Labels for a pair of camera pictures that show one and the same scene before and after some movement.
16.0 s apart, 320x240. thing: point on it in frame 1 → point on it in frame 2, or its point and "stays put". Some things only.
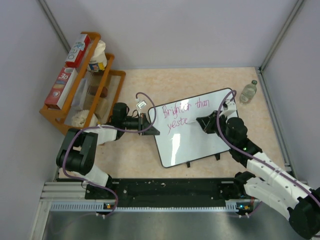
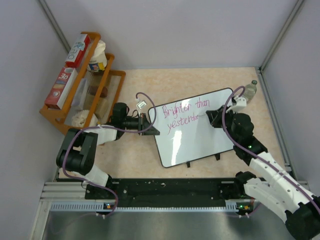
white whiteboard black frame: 180,142 stays put
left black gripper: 143,122 stays put
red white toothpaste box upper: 77,54 stays put
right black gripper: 207,123 → 215,117
